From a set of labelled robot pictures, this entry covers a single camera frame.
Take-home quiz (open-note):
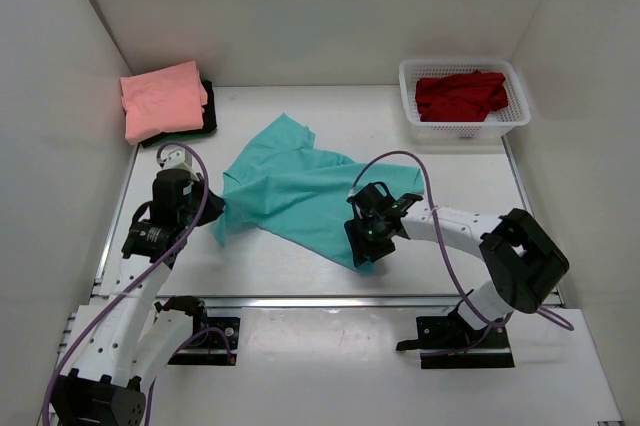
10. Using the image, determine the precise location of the green folded t shirt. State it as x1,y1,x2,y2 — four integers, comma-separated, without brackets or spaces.
147,133,209,144

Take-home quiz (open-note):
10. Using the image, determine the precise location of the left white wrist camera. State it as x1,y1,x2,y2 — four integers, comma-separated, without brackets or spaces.
156,149,197,179

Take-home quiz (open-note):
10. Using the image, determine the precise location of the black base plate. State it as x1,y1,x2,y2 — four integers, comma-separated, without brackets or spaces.
396,310,515,370
155,296,241,366

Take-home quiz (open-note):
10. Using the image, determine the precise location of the black folded t shirt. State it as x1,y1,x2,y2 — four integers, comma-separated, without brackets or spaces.
140,80,217,148

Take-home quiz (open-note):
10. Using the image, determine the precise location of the white plastic basket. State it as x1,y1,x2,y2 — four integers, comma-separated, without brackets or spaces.
399,58,531,141

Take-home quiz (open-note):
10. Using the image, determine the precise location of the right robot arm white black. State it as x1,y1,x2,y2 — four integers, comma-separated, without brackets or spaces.
345,182,574,349

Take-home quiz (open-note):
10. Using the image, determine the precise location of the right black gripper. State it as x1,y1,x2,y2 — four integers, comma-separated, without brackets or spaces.
345,216,394,268

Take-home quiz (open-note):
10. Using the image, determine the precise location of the pink folded t shirt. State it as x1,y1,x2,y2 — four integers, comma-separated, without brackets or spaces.
120,60,208,145

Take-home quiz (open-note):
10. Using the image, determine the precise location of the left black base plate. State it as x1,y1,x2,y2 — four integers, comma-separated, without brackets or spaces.
155,296,241,366

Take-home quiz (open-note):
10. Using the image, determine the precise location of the red t shirt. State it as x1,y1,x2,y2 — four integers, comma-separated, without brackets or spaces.
415,71,508,123

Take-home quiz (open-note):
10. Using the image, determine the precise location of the aluminium rail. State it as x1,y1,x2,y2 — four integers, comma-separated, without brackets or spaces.
89,294,561,310

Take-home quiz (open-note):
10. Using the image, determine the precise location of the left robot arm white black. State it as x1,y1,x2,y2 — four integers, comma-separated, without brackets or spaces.
43,165,225,425

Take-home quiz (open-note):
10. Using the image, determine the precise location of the teal t shirt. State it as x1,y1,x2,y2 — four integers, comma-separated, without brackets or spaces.
209,113,422,277

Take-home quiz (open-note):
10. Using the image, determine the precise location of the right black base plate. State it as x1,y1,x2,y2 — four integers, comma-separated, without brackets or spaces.
396,310,515,370

